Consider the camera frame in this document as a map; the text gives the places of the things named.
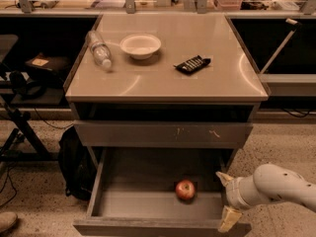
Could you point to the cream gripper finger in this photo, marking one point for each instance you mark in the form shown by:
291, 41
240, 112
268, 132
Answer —
230, 216
224, 178

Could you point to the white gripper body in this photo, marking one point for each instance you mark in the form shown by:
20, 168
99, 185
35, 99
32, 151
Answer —
232, 193

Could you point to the red apple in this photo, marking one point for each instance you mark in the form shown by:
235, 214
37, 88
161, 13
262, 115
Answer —
185, 190

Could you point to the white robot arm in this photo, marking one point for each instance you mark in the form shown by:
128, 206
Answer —
268, 184

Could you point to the open grey middle drawer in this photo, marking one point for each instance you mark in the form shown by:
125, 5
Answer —
134, 195

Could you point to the black snack bar wrapper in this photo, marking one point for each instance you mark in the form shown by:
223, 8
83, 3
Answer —
193, 65

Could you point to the black backpack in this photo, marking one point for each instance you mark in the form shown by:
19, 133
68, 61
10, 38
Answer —
76, 165

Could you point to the white bowl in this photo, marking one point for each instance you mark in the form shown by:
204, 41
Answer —
140, 46

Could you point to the grey stick with cap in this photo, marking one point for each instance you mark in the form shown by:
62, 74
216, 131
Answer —
295, 25

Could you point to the clear plastic water bottle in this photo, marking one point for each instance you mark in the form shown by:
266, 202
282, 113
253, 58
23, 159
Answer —
100, 51

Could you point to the black box with label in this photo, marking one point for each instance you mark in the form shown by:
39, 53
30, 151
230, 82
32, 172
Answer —
44, 67

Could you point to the black headphones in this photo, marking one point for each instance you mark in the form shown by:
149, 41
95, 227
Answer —
26, 89

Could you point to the black metal stand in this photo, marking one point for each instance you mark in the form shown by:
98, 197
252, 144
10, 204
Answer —
7, 154

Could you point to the brown shoe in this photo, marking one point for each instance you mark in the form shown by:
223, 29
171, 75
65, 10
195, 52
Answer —
7, 220

